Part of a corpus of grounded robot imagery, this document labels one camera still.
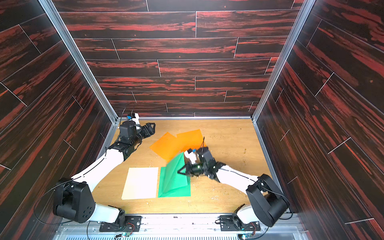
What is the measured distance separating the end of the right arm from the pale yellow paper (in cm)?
23

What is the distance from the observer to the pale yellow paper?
33.4 inches

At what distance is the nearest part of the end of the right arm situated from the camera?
0.64 m
